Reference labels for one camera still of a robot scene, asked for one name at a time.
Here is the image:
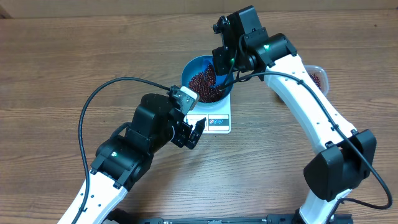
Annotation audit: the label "teal metal bowl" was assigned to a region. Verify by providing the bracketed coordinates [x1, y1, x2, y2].
[181, 55, 233, 98]

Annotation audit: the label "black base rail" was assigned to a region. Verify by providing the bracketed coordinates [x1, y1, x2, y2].
[105, 208, 354, 224]

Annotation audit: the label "clear plastic container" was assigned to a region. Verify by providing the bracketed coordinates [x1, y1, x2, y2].
[304, 65, 330, 96]

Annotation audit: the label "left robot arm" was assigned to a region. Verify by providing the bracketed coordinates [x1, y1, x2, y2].
[59, 88, 205, 223]

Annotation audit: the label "blue plastic scoop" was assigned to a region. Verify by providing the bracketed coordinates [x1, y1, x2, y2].
[202, 57, 228, 87]

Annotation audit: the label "white kitchen scale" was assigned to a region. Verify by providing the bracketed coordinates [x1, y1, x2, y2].
[184, 95, 231, 134]

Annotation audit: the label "red beans in bowl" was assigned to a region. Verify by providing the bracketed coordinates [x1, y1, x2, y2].
[188, 64, 226, 103]

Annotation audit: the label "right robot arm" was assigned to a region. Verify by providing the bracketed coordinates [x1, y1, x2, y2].
[212, 6, 377, 223]

